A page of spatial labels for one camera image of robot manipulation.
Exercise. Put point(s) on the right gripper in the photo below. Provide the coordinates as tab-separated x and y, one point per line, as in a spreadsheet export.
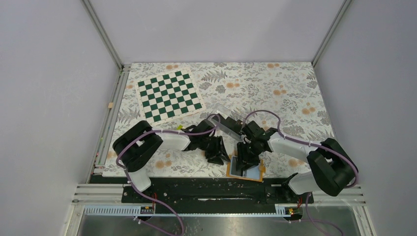
243	158

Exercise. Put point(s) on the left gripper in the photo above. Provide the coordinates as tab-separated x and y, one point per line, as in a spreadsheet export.
219	148

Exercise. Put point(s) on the orange leather card holder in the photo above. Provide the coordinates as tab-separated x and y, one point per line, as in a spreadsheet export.
255	173

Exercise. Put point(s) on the clear plastic card box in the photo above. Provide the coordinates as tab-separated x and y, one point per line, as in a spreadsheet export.
225	112

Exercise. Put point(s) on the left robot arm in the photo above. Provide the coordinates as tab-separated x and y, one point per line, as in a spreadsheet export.
137	146

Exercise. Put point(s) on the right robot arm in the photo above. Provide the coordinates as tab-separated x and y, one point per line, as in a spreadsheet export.
331	169

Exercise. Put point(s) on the floral patterned table mat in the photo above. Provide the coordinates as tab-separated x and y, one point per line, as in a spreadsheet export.
289	89

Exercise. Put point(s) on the green white chessboard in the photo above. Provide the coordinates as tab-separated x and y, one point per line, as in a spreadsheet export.
168	96

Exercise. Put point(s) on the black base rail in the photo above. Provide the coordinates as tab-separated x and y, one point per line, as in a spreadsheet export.
222	195

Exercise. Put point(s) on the left aluminium frame post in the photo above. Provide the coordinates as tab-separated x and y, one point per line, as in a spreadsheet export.
87	4

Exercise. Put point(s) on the aluminium frame post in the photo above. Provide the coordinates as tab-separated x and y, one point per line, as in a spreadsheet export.
87	4
333	27

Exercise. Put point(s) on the right aluminium frame post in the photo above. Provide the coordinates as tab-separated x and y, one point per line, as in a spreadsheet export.
333	27

